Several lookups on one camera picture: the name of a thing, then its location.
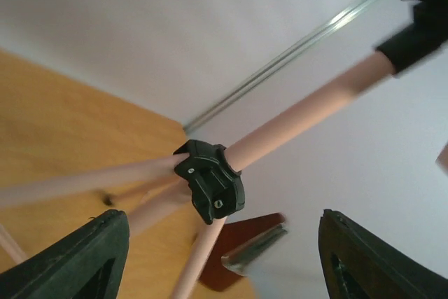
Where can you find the brown wooden metronome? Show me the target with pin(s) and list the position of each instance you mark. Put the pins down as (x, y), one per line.
(214, 276)

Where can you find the clear plastic metronome cover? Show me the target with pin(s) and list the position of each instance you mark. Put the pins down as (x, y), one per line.
(240, 259)

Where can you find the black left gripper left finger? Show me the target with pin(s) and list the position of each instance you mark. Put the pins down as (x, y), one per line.
(87, 263)

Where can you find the pink music stand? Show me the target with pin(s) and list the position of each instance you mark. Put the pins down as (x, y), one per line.
(210, 175)

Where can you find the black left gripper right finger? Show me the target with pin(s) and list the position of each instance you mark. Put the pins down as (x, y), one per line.
(358, 264)

